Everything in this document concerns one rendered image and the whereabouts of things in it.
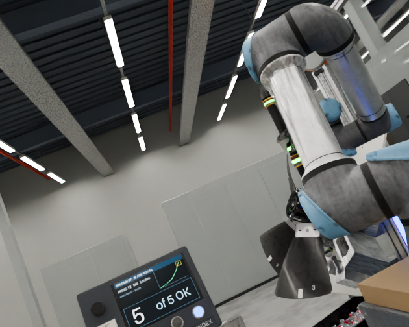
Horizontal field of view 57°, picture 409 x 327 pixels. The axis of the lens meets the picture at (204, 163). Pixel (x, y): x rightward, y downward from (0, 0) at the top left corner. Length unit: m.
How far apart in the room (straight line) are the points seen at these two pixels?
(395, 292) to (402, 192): 0.18
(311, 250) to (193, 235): 5.53
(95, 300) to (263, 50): 0.68
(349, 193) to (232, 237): 6.26
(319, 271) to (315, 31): 0.81
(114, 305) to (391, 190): 0.59
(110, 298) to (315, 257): 0.79
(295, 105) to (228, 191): 6.21
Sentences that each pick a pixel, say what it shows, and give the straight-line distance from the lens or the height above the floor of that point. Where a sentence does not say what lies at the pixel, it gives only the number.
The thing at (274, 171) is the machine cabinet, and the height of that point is 1.75.
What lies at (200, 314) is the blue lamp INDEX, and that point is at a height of 1.11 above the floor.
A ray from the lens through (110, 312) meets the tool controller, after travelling 0.88.
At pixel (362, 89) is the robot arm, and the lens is 1.09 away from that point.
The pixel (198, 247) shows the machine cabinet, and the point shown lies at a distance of 6.91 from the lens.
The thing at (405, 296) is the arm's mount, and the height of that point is 1.03.
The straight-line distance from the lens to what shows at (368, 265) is 1.41.
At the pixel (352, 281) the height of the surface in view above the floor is 0.89.
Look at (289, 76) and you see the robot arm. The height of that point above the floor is 1.50.
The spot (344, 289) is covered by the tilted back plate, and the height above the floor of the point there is 0.85.
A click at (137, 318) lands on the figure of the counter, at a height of 1.16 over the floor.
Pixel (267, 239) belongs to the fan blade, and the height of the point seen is 1.12.
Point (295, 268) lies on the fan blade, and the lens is 1.44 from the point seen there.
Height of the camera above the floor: 1.26
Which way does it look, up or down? 9 degrees up
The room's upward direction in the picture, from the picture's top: 24 degrees counter-clockwise
